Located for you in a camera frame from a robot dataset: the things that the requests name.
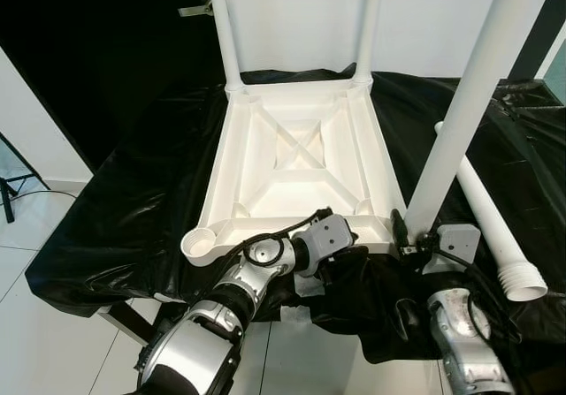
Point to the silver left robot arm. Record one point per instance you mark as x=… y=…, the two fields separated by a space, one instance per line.
x=212 y=333

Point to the teal glass panel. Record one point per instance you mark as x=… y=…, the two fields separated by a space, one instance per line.
x=555 y=72

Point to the black plastic cover sheet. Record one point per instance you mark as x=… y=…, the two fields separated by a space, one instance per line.
x=106 y=218

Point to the black door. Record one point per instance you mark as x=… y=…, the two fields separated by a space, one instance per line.
x=97 y=50

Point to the black tripod stand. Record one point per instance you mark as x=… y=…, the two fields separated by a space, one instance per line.
x=11 y=187

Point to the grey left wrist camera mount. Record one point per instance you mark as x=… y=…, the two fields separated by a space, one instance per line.
x=332 y=236

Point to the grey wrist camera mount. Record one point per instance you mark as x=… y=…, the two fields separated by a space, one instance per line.
x=332 y=236
x=455 y=246

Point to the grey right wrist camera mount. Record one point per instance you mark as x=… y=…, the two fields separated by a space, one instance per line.
x=455 y=246

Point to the black wall pillar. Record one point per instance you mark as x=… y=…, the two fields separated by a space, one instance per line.
x=535 y=24

